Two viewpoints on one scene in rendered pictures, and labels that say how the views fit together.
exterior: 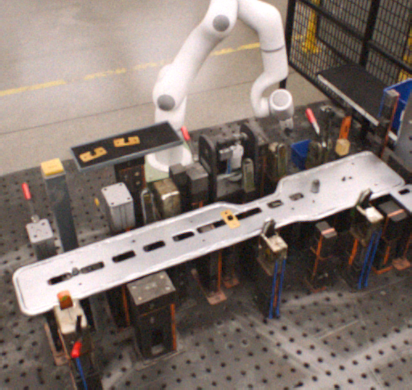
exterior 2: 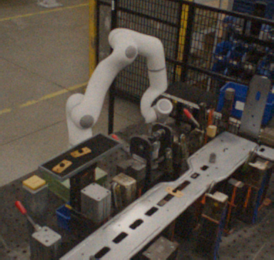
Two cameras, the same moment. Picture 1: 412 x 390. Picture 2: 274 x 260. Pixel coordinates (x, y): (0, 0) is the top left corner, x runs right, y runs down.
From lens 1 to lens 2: 0.81 m
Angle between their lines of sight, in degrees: 26
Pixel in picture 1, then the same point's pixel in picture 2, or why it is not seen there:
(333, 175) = (216, 150)
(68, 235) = not seen: hidden behind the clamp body
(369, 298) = (262, 227)
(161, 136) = (103, 143)
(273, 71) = (160, 85)
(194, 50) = (105, 76)
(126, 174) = (85, 179)
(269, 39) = (158, 61)
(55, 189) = (40, 201)
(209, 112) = (42, 148)
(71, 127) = not seen: outside the picture
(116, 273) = (123, 250)
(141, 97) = not seen: outside the picture
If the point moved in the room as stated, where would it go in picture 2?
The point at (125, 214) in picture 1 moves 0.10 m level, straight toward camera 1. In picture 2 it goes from (106, 206) to (120, 219)
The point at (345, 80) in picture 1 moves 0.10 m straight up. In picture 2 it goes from (181, 92) to (183, 78)
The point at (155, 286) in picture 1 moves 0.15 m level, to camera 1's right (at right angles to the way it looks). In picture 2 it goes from (163, 248) to (198, 236)
